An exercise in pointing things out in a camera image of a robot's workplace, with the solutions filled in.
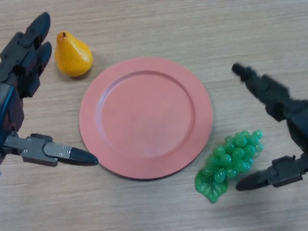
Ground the pink round plate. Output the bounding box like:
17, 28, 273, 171
78, 57, 213, 180

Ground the green grape bunch with leaf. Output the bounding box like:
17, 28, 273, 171
194, 129, 264, 204

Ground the yellow pear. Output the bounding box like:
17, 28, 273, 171
54, 31, 93, 77

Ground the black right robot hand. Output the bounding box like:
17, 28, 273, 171
231, 63, 308, 192

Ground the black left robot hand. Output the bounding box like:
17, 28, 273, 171
0, 12, 100, 178

